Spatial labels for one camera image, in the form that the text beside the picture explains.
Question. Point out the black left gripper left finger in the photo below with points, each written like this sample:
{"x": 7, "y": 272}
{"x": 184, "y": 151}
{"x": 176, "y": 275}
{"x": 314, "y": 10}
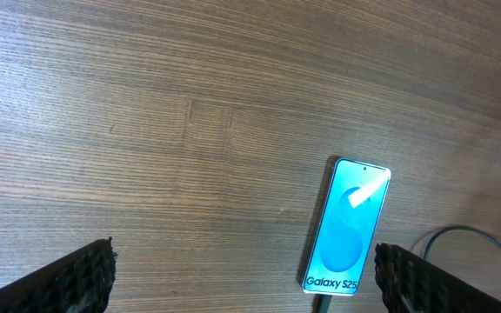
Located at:
{"x": 79, "y": 282}

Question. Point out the Galaxy smartphone with teal screen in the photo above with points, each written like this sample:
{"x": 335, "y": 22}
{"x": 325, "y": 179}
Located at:
{"x": 353, "y": 203}

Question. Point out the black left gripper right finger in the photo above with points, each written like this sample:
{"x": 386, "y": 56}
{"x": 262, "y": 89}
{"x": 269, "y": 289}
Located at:
{"x": 410, "y": 284}

